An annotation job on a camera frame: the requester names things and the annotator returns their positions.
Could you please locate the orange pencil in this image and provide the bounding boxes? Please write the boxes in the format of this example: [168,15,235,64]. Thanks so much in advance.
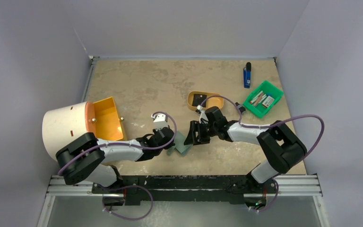
[253,93,264,106]

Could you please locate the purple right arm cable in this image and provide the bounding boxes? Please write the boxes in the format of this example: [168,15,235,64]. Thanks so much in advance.
[199,95,325,214]

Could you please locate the tan oval tray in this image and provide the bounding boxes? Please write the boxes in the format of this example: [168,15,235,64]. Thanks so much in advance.
[187,91,225,113]

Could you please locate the black credit card stack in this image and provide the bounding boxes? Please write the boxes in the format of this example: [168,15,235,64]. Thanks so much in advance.
[192,94,207,106]

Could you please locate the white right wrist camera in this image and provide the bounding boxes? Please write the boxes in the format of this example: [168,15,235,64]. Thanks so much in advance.
[196,105,208,124]

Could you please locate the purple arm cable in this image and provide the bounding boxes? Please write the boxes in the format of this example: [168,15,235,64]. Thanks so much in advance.
[57,111,178,221]
[199,95,325,214]

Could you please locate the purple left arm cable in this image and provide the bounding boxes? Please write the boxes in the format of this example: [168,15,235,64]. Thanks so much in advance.
[57,111,178,221]

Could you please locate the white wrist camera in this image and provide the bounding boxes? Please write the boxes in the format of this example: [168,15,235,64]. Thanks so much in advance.
[196,105,208,124]
[151,113,168,131]

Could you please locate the black aluminium base frame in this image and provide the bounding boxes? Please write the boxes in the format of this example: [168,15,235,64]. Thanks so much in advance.
[47,175,322,209]

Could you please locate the yellow drawer box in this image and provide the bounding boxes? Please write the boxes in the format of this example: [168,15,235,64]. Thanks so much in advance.
[93,96,127,141]

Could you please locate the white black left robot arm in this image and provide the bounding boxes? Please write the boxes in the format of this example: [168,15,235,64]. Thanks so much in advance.
[55,127,175,193]

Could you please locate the green plastic bin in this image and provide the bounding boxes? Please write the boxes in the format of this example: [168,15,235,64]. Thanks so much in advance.
[243,80,284,118]

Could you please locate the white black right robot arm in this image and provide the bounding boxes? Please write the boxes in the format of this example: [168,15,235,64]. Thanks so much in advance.
[184,106,307,192]

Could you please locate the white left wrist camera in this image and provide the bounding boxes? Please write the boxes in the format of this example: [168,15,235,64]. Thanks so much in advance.
[151,113,168,131]

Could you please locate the grey-green card holder wallet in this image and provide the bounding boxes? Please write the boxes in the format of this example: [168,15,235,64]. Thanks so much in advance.
[166,131,192,157]

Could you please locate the white red staple box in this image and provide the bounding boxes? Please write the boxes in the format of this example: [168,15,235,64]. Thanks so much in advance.
[261,96,275,108]

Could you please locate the white cylinder container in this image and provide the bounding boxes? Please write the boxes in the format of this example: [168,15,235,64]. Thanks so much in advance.
[42,102,96,161]

